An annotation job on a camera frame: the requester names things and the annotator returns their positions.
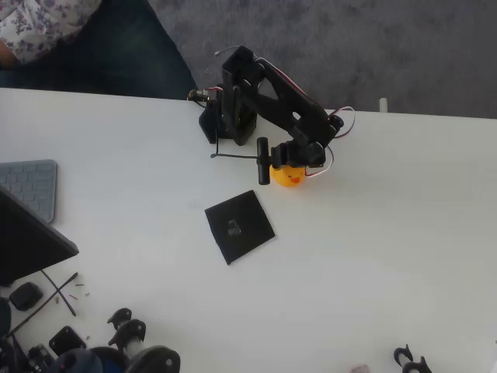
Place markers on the yellow rubber duck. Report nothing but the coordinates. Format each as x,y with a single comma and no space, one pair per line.
289,178

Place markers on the grey keyboard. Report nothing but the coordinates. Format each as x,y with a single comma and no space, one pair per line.
31,186

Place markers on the black circuit board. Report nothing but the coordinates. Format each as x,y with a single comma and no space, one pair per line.
39,355

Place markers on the blue round part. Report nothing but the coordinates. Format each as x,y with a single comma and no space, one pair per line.
112,363

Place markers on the black square mounting plate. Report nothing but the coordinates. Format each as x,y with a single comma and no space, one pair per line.
67,340

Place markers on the white post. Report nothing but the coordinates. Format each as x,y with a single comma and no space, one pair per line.
383,105

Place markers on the dark round object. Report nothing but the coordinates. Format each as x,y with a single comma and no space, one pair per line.
4,316

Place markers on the person's forearm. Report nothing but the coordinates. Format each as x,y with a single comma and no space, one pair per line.
5,56

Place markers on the black clamp with silver rod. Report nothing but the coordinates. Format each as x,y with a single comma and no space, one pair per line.
155,359

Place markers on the dark blue round cap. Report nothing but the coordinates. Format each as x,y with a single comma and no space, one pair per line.
77,363

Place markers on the black tangled part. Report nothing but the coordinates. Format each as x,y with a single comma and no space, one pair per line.
5,357

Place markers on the brass and black plug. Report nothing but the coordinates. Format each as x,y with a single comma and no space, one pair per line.
196,94

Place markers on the thin black stick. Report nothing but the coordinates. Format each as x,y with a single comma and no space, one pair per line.
69,307
71,278

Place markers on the white floral shirt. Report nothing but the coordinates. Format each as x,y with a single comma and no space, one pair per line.
35,23

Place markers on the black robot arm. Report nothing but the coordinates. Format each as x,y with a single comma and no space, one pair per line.
287,105

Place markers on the black laptop screen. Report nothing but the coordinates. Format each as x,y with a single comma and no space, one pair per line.
27,245

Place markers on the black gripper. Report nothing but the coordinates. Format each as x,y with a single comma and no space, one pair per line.
282,155

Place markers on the person in jeans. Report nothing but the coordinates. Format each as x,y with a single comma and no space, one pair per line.
116,58

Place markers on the black square pad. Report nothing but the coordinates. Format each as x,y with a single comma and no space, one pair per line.
252,217

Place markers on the small black pouch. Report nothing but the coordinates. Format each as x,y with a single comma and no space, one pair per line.
25,296

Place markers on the small black clamp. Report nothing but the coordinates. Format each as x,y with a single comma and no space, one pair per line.
417,367

